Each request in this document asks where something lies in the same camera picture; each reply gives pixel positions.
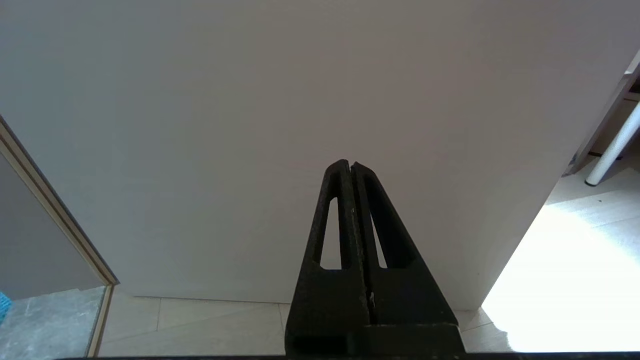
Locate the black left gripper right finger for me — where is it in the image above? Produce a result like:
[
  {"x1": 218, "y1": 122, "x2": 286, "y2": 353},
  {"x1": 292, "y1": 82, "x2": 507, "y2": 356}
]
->
[{"x1": 351, "y1": 161, "x2": 467, "y2": 358}]

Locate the white table with round legs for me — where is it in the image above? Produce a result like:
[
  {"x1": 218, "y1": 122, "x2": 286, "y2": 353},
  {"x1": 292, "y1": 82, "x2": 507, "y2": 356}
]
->
[{"x1": 585, "y1": 102, "x2": 640, "y2": 187}]

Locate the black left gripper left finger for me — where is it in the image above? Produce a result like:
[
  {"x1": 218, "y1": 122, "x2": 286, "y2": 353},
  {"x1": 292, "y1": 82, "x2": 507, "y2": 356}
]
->
[{"x1": 284, "y1": 158, "x2": 373, "y2": 358}]

